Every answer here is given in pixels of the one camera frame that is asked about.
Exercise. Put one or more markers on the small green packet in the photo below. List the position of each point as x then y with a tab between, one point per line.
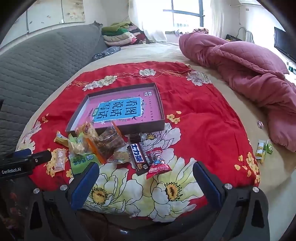
269	148

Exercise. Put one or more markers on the grey quilted headboard cover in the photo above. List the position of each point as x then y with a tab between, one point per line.
34	69

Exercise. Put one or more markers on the black bag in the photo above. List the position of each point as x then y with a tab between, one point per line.
233	38

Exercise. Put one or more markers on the small yellow packet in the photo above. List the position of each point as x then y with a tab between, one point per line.
260	150

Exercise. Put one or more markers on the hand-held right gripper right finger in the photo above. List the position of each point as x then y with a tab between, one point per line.
209	185

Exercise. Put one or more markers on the green snack packet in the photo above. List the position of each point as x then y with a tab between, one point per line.
79	163

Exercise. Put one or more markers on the dark patterned pillow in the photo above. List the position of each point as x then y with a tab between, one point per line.
106	52

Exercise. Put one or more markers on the white and pink snack packet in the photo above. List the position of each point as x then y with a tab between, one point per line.
59	160

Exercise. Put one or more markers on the red snack packet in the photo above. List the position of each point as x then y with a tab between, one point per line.
159	168

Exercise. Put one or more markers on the yellow-green clear snack packet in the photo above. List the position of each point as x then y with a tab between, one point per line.
77	146

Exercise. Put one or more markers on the brown cake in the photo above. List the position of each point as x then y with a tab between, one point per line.
135	137

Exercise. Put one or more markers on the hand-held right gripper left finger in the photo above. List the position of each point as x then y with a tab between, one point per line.
85	185

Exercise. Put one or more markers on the stack of folded clothes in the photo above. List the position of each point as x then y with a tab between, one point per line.
120	34

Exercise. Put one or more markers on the black television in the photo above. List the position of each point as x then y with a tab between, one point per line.
284	44

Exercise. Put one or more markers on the pink quilt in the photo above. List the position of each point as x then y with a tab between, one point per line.
249	69

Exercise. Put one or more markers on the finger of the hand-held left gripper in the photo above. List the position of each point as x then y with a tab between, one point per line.
41	158
23	153

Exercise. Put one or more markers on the small wrapped candy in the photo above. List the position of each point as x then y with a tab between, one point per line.
260	124

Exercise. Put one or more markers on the window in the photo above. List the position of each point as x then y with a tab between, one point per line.
185	14

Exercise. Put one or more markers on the white air conditioner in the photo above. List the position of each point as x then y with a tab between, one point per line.
246	1

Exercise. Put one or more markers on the red floral blanket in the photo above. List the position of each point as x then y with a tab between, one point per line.
208	115

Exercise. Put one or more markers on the cardboard box with pink print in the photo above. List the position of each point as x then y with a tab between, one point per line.
148	109

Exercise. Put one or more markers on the clear mooncake packet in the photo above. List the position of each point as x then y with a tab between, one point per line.
119	157

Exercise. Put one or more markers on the yellow snack packet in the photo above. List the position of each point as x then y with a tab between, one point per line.
61	138

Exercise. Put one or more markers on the floral wall picture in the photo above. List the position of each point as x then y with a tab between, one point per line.
53	14

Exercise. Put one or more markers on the dark chocolate bar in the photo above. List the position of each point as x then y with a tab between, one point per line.
138	160

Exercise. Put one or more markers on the orange-edged clear snack packet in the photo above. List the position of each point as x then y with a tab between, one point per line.
108	143

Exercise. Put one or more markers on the white sheer curtain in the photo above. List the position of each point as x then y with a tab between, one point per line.
150	20

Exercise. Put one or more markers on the clear popcorn packet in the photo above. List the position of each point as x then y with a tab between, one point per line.
89	133

